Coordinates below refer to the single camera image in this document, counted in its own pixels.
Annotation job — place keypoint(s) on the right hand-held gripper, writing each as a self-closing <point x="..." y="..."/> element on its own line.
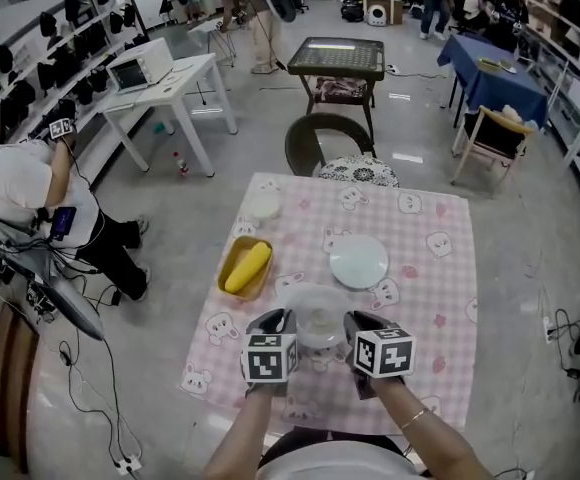
<point x="385" y="353"/>

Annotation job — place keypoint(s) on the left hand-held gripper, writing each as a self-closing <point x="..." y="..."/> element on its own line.
<point x="269" y="363"/>

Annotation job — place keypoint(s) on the large white plate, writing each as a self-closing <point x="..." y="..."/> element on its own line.
<point x="359" y="265"/>

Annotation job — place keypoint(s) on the small white plate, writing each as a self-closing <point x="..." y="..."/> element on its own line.
<point x="263" y="204"/>

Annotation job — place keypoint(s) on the person's left forearm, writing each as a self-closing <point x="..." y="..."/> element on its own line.
<point x="245" y="438"/>

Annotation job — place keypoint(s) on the person's right forearm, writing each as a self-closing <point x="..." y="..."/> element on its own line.
<point x="430" y="438"/>

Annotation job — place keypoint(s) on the pink checked tablecloth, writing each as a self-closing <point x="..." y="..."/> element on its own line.
<point x="420" y="318"/>

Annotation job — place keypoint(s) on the yellow corn cob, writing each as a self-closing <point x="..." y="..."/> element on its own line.
<point x="249" y="267"/>

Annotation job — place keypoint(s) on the yellow rectangular dish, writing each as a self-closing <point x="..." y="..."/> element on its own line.
<point x="230" y="268"/>

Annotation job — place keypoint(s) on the gold bangle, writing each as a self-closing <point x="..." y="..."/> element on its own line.
<point x="415" y="419"/>

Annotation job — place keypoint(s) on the person's torso in white shirt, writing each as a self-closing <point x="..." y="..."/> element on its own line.
<point x="340" y="463"/>

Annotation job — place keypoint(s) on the black and white floral cushion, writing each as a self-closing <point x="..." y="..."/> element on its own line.
<point x="359" y="170"/>

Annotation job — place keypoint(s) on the dark wicker chair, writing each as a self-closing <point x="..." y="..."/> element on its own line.
<point x="300" y="140"/>

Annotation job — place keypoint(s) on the red and white bottle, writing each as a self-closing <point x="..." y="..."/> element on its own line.
<point x="182" y="164"/>

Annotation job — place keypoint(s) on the white power strip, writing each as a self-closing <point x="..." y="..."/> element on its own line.
<point x="129" y="463"/>
<point x="549" y="329"/>

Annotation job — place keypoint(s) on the wooden chair with black seat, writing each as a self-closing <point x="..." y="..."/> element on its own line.
<point x="492" y="140"/>

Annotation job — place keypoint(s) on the patterned folded cloth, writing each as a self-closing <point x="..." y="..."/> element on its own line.
<point x="340" y="89"/>

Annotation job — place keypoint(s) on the white rectangular table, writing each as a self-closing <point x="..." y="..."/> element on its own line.
<point x="190" y="80"/>

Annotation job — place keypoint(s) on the beige plush toy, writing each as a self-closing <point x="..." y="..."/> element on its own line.
<point x="514" y="114"/>

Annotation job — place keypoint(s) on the black square game table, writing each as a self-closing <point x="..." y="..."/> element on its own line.
<point x="337" y="58"/>

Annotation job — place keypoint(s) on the table with blue cloth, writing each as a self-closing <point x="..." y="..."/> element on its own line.
<point x="495" y="88"/>

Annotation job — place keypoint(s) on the brown wooden cabinet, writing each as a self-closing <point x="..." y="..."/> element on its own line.
<point x="10" y="383"/>

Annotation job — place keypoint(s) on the white toaster oven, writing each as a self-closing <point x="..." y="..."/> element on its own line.
<point x="137" y="70"/>

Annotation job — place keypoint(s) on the tray of dishes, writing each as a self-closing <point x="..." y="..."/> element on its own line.
<point x="495" y="64"/>

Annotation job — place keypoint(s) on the white pet carrier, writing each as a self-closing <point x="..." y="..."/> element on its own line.
<point x="376" y="14"/>

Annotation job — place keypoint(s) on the black bag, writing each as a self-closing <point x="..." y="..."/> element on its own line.
<point x="352" y="9"/>

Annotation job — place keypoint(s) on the cardboard box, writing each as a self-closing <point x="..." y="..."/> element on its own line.
<point x="396" y="10"/>

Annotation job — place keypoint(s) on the row of black bags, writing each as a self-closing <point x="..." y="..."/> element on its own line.
<point x="65" y="63"/>

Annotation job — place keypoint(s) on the white wall shelf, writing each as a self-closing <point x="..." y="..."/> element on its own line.
<point x="575" y="68"/>
<point x="25" y="23"/>

